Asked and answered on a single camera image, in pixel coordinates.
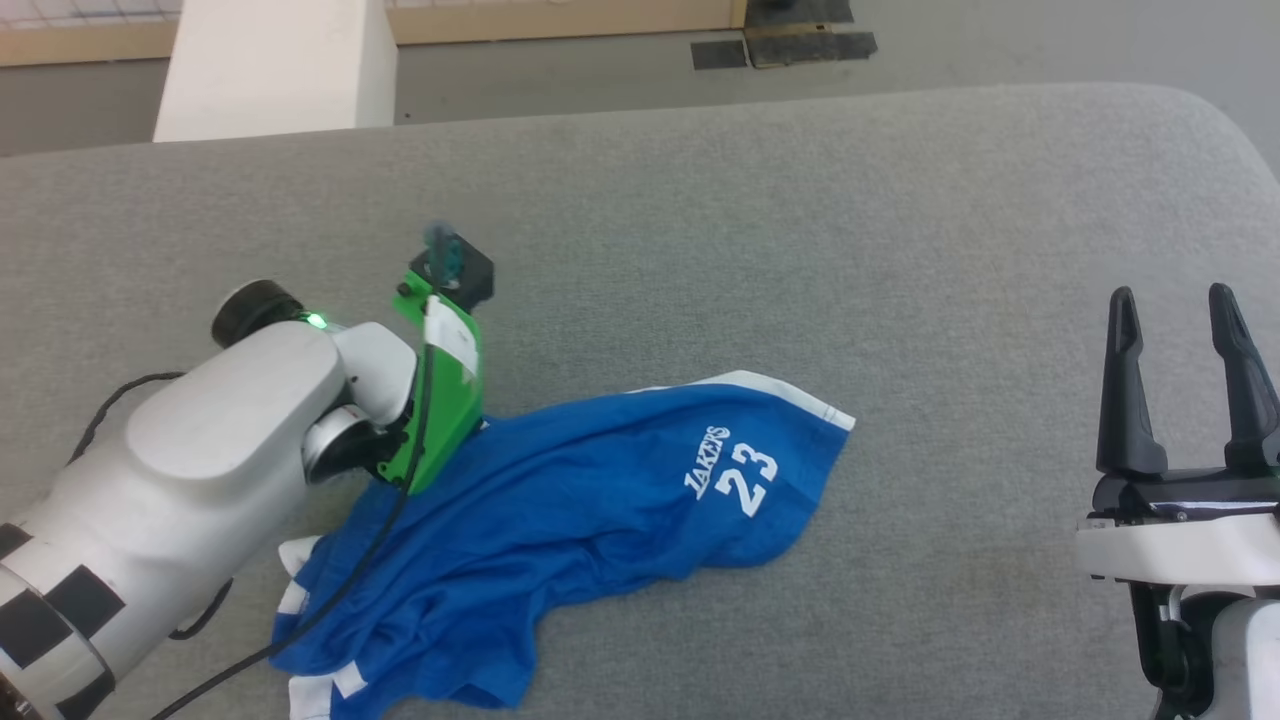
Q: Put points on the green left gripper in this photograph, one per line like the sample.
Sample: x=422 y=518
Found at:
x=455 y=410

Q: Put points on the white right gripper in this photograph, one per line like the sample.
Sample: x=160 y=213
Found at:
x=1180 y=550

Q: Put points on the blue Lakers jersey shirt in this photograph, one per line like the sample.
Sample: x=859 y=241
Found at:
x=560 y=500

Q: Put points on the white paper tag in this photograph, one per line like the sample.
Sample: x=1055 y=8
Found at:
x=452 y=335

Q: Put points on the grey fabric sofa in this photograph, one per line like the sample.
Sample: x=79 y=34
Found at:
x=800 y=250

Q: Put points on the white box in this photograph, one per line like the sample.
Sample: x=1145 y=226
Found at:
x=270 y=70

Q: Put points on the small black floor tape patch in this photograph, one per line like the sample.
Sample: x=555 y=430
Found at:
x=718 y=54

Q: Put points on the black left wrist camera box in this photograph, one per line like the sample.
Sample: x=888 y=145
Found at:
x=470 y=275

